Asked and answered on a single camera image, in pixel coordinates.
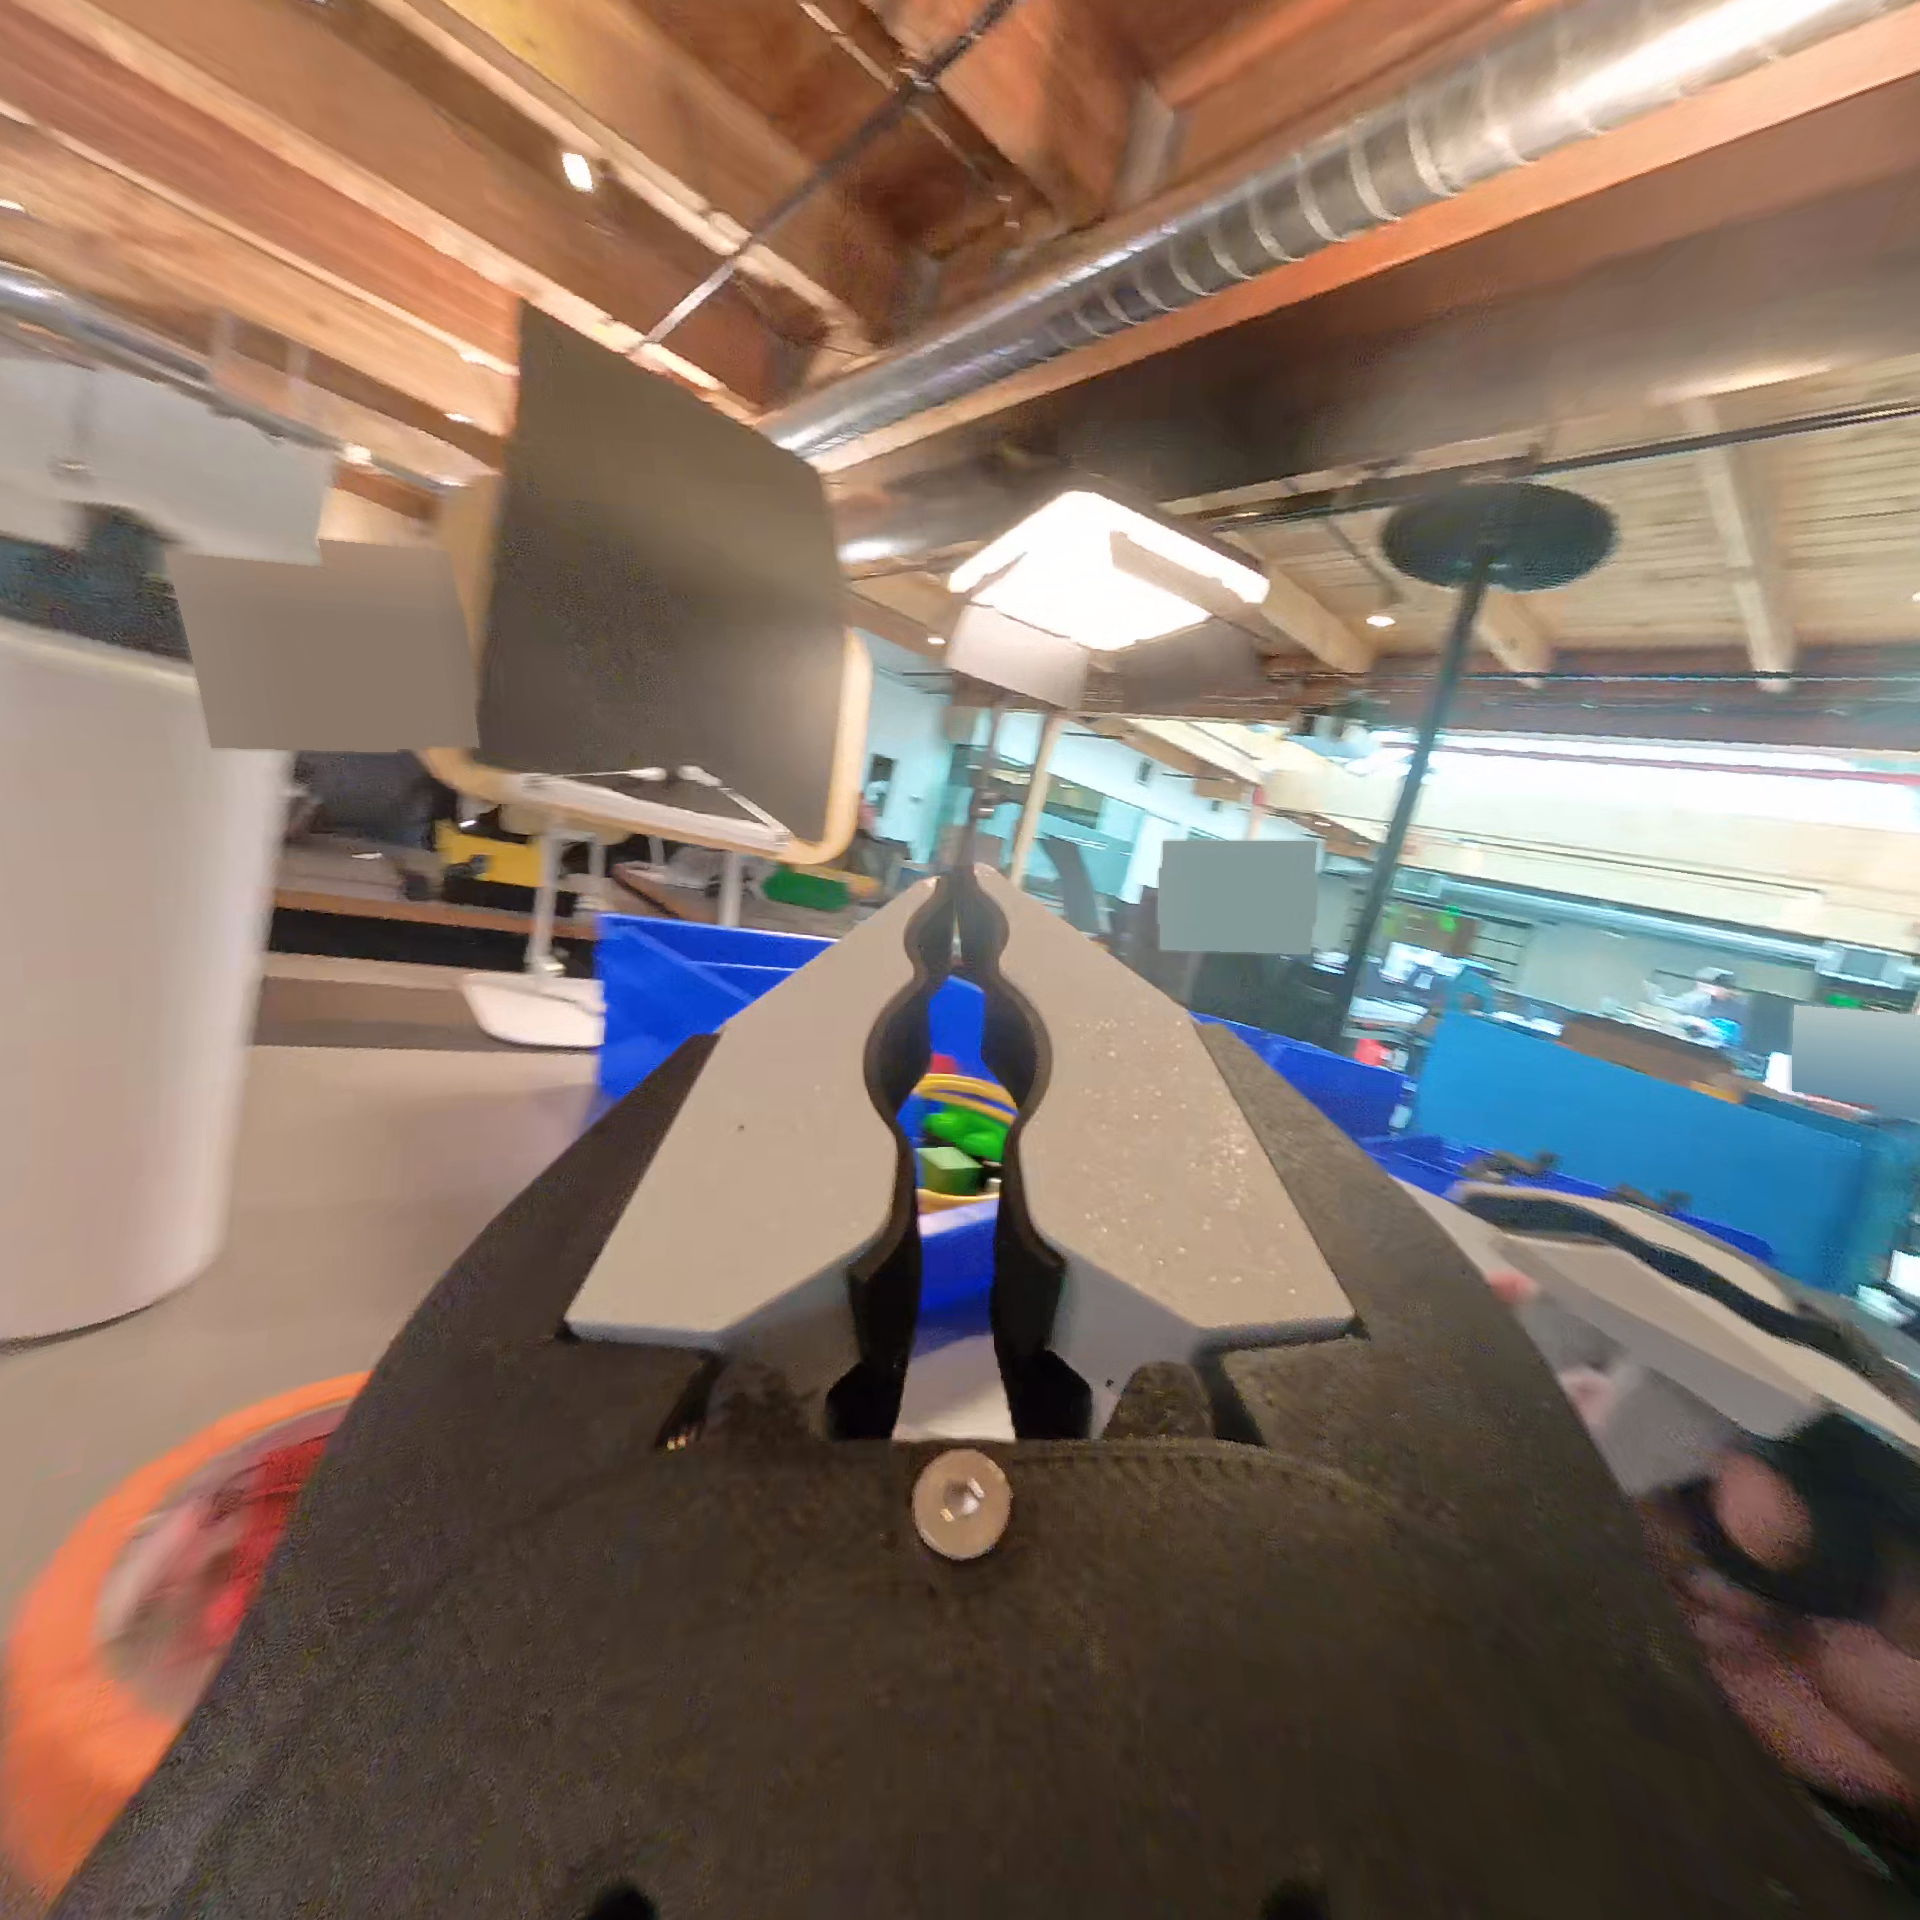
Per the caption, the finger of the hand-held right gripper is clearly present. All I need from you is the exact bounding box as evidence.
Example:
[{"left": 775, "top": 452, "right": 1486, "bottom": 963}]
[
  {"left": 1446, "top": 1182, "right": 1864, "bottom": 1325},
  {"left": 1503, "top": 1230, "right": 1920, "bottom": 1491}
]

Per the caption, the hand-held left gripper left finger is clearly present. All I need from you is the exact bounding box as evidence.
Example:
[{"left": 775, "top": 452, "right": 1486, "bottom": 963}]
[{"left": 564, "top": 878, "right": 955, "bottom": 1443}]

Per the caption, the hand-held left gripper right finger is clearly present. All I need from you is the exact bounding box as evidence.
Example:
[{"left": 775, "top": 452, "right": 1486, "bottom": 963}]
[{"left": 959, "top": 863, "right": 1360, "bottom": 1443}]

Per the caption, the blue plastic bin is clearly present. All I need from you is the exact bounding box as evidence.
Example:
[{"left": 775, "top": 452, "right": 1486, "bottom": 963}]
[{"left": 597, "top": 911, "right": 1419, "bottom": 1328}]

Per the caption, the yellow ethernet cable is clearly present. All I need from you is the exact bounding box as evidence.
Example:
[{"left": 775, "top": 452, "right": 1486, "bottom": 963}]
[{"left": 915, "top": 1050, "right": 1022, "bottom": 1215}]

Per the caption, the person's right hand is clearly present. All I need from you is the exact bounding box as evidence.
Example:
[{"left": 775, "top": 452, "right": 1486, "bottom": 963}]
[{"left": 1641, "top": 1446, "right": 1920, "bottom": 1848}]

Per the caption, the bright green toy brick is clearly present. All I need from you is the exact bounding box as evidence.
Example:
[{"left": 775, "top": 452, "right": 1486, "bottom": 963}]
[{"left": 920, "top": 1106, "right": 1009, "bottom": 1192}]

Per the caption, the yellow bin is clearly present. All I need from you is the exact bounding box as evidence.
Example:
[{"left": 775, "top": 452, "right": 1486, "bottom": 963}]
[{"left": 433, "top": 816, "right": 548, "bottom": 909}]

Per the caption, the large studio light on stand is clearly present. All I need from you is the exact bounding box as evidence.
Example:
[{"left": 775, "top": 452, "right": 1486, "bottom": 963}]
[{"left": 942, "top": 486, "right": 1277, "bottom": 903}]

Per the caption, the black floor lamp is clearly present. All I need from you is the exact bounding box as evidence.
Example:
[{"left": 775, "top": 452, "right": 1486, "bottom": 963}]
[{"left": 1342, "top": 483, "right": 1622, "bottom": 1022}]

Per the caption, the orange tape roll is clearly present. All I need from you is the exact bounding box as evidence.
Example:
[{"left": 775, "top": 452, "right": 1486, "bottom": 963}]
[{"left": 0, "top": 1371, "right": 368, "bottom": 1914}]

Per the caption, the silver ventilation duct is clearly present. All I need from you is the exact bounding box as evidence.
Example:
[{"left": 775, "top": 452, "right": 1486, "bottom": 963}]
[{"left": 757, "top": 0, "right": 1920, "bottom": 460}]

